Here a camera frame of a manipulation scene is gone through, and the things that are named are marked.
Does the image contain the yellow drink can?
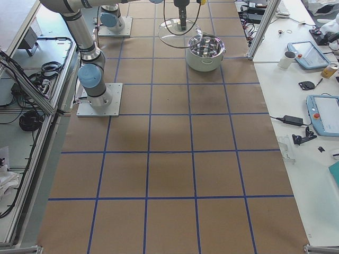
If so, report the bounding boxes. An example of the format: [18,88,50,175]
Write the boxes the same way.
[321,63,338,79]

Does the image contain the white pot with steel rim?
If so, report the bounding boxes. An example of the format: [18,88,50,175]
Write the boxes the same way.
[185,34,226,72]

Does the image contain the blue teach pendant far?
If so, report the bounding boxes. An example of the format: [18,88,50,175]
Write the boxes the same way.
[287,41,331,70]

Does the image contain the black power adapter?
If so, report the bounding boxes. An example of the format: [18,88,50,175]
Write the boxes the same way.
[283,115,304,126]

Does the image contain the glass pot lid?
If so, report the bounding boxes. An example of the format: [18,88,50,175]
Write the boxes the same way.
[158,18,203,49]

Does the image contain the black round disc object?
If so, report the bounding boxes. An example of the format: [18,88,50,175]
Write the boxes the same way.
[298,81,315,90]

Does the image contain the aluminium frame post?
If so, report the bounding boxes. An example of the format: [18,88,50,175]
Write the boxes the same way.
[247,0,280,60]

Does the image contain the blue teach pendant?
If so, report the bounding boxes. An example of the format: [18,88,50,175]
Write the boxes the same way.
[306,95,338,137]
[287,41,331,70]

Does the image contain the blue teach pendant near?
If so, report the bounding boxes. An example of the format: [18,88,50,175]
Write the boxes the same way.
[306,95,338,137]

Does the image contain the white mug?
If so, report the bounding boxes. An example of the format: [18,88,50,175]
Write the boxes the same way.
[278,50,297,69]

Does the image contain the coiled black cables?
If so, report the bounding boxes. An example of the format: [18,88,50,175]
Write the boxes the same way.
[19,110,44,133]

